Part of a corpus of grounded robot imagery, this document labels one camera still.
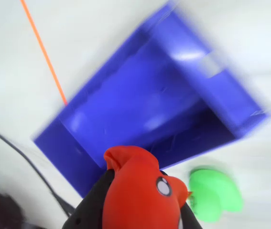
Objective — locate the blue plastic box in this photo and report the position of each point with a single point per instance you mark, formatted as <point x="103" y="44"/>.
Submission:
<point x="149" y="100"/>

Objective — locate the orange tape line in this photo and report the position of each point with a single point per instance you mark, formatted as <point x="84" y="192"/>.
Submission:
<point x="43" y="51"/>

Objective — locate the red rubber duck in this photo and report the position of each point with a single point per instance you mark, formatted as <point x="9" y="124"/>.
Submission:
<point x="140" y="190"/>

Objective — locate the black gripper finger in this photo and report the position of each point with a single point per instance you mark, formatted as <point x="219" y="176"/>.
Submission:
<point x="89" y="205"/>
<point x="187" y="215"/>

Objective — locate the green rubber duck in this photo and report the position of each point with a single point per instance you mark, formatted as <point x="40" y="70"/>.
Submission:
<point x="211" y="194"/>

